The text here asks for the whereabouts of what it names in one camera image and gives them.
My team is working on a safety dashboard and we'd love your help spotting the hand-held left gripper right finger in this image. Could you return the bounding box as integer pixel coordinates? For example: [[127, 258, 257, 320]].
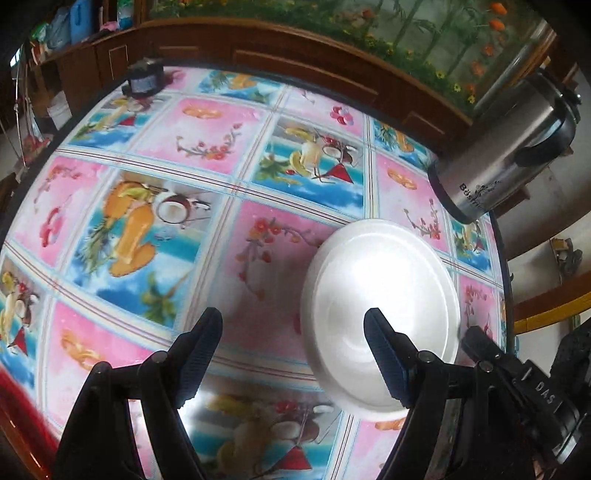
[[363, 308, 525, 480]]

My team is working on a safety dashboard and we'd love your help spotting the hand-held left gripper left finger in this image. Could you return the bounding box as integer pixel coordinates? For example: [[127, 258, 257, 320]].
[[54, 307, 225, 480]]

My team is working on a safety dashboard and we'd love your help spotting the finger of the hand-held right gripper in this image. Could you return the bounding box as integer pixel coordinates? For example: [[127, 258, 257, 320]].
[[462, 325, 575, 416]]

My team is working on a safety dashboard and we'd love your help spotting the white round plate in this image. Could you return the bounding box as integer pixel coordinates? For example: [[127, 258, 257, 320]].
[[300, 219, 462, 411]]

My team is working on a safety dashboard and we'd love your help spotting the large red glass plate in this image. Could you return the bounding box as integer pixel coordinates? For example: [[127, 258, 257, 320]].
[[0, 369, 61, 480]]

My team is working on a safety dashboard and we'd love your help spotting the dark dining table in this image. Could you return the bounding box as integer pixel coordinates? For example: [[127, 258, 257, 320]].
[[0, 60, 518, 480]]

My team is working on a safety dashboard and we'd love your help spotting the fruit and flower printed tablecloth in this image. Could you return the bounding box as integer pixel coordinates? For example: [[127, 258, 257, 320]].
[[0, 67, 509, 480]]

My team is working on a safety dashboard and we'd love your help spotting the stainless steel thermos jug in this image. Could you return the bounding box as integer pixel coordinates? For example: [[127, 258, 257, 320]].
[[427, 74, 581, 225]]

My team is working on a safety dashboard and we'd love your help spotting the mop with red head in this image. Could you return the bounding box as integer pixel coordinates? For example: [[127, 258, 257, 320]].
[[11, 46, 52, 155]]

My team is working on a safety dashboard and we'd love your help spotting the white plastic bucket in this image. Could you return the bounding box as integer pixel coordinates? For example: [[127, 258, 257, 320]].
[[46, 92, 72, 132]]

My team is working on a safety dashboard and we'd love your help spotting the small black device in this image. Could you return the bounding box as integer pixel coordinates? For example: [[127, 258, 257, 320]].
[[122, 56, 167, 99]]

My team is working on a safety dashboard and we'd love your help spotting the brown wooden cabinet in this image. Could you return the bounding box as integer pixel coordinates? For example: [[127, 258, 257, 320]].
[[28, 18, 476, 153]]

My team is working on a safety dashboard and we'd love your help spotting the flower and bamboo glass panel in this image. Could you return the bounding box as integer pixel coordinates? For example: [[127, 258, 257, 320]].
[[148, 0, 555, 112]]

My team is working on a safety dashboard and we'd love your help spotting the small wall ornament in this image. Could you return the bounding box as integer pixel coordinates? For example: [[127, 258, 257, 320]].
[[549, 237, 583, 282]]

